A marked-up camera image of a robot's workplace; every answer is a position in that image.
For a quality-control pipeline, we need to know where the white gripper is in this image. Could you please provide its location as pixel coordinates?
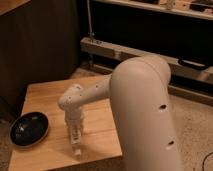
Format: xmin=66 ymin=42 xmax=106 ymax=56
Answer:
xmin=65 ymin=108 xmax=84 ymax=137

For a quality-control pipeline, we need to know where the white plastic bottle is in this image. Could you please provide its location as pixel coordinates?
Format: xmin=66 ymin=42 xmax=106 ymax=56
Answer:
xmin=70 ymin=127 xmax=82 ymax=157

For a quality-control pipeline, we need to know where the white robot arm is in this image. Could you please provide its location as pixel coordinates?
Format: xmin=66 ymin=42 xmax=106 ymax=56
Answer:
xmin=58 ymin=55 xmax=183 ymax=171

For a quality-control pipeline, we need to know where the dark ceramic bowl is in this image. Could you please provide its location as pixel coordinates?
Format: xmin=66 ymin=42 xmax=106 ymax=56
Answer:
xmin=9 ymin=112 xmax=49 ymax=147

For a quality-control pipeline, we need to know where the wooden table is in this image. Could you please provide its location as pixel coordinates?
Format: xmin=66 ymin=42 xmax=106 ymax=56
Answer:
xmin=8 ymin=76 xmax=121 ymax=171

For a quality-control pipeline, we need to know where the wooden shelf beam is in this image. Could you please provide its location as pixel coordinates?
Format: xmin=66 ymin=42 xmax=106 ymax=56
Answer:
xmin=80 ymin=37 xmax=213 ymax=85

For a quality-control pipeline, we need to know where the metal pole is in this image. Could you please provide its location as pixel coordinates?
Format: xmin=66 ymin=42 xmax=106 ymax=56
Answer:
xmin=86 ymin=0 xmax=94 ymax=42

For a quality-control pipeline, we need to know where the black flat object on shelf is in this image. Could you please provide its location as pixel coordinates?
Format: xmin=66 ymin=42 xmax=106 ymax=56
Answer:
xmin=178 ymin=59 xmax=210 ymax=71

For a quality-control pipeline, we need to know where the upper wooden shelf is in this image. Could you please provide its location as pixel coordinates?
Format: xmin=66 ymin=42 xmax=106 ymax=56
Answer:
xmin=93 ymin=0 xmax=213 ymax=21

